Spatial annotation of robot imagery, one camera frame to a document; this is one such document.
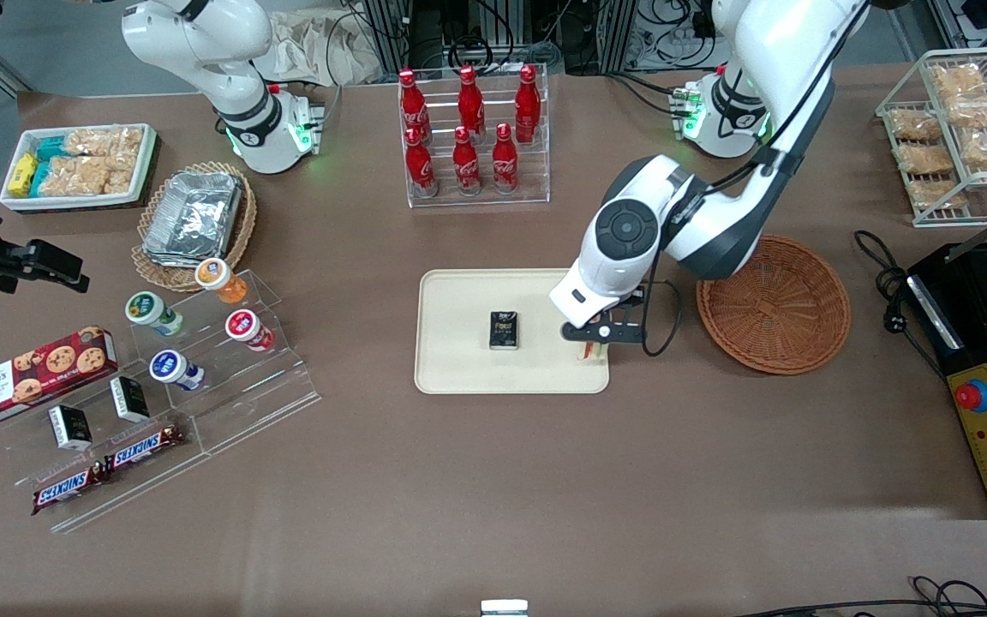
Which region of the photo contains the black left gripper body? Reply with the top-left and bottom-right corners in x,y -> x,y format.
560,290 -> 647,347

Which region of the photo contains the light oval wicker basket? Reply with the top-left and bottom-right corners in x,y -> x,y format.
131,161 -> 258,294

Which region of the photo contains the beige rectangular tray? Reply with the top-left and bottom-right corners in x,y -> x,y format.
414,268 -> 611,396

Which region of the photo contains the white rectangular snack tray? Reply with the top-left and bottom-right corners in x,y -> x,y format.
0,123 -> 159,213

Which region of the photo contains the brown round wicker basket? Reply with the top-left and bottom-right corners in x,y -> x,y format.
696,235 -> 852,376

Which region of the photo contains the small black carton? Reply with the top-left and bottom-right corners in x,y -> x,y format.
48,404 -> 94,452
110,376 -> 152,424
488,310 -> 522,352

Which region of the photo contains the clear rice cracker bag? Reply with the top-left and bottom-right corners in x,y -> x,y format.
41,156 -> 136,197
63,127 -> 144,159

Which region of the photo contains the yellow snack packet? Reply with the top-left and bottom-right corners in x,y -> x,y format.
8,154 -> 39,198

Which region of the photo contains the red Walkers cookie box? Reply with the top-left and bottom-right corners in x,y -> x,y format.
0,326 -> 120,432

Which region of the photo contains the green lid yogurt cup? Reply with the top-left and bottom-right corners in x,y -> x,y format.
124,291 -> 186,338

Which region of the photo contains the blue lid yogurt cup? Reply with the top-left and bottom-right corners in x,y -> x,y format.
148,350 -> 206,392

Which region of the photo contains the aluminium foil container stack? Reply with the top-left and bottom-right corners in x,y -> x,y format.
142,170 -> 244,266

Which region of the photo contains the orange lid yogurt cup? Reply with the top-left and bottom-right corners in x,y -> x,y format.
194,258 -> 249,306

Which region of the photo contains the clear acrylic bottle rack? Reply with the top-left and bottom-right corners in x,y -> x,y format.
398,63 -> 551,210

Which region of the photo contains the Snickers chocolate bar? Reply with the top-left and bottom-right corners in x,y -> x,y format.
30,463 -> 111,517
104,422 -> 189,474

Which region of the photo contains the red cola bottle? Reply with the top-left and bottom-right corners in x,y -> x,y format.
457,65 -> 486,138
452,126 -> 482,197
514,64 -> 542,143
491,123 -> 519,195
398,69 -> 431,143
404,127 -> 439,200

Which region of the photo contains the red lid yogurt cup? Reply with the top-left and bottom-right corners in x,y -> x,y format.
224,309 -> 276,353

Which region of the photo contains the clear acrylic stepped stand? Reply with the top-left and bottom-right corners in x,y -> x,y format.
0,268 -> 323,535

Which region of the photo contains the beige crumpled cloth bag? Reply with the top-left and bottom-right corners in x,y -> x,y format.
254,10 -> 385,87

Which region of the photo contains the black machine housing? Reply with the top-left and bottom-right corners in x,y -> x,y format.
906,197 -> 987,521

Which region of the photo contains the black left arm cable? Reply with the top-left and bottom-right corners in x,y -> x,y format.
639,17 -> 867,358

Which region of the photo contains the black power cable with plug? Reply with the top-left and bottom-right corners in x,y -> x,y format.
854,230 -> 950,380

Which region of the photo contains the aluminium profile equipment frame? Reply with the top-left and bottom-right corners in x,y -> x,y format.
355,0 -> 717,76

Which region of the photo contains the white wire shelf rack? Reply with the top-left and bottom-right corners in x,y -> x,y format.
875,45 -> 987,229

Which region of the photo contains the black cable on table edge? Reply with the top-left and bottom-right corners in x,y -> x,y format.
738,576 -> 987,617

